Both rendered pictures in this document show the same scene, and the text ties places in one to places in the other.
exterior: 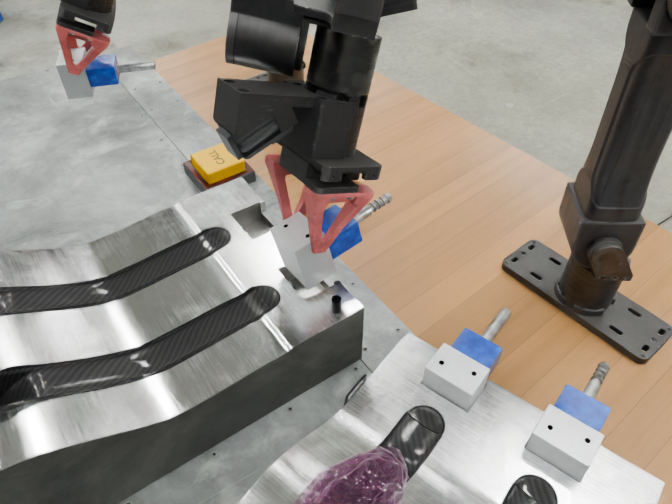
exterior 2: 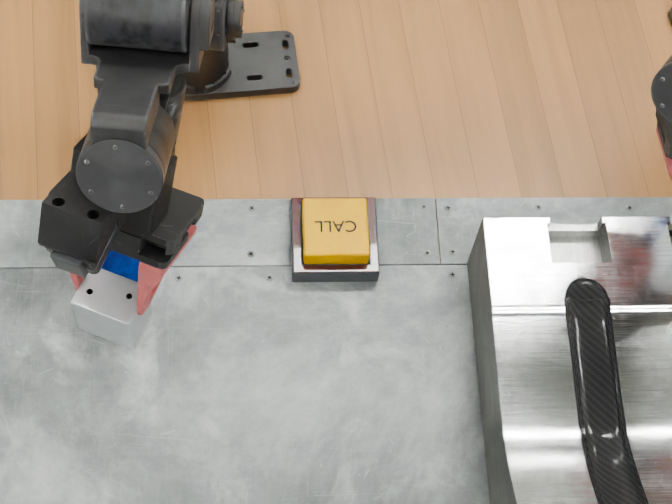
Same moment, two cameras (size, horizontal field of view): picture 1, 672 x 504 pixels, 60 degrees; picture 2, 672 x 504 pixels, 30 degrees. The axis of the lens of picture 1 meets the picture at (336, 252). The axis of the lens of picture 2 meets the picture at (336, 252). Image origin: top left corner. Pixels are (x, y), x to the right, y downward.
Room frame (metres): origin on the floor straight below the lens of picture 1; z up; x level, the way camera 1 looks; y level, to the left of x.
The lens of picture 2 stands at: (0.46, 0.66, 1.85)
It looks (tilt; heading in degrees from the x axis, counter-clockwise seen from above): 63 degrees down; 296
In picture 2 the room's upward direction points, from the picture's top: 8 degrees clockwise
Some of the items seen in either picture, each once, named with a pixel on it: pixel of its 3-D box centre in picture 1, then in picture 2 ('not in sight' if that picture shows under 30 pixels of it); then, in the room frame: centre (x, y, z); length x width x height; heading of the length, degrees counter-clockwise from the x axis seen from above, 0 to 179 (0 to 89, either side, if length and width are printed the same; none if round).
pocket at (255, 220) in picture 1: (259, 230); (573, 248); (0.51, 0.09, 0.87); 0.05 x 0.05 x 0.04; 35
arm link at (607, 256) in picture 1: (602, 238); not in sight; (0.46, -0.29, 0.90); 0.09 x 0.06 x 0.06; 177
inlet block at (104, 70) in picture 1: (110, 69); (137, 258); (0.80, 0.33, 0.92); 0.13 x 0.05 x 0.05; 102
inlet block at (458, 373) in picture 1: (477, 351); not in sight; (0.34, -0.14, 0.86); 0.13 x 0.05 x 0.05; 142
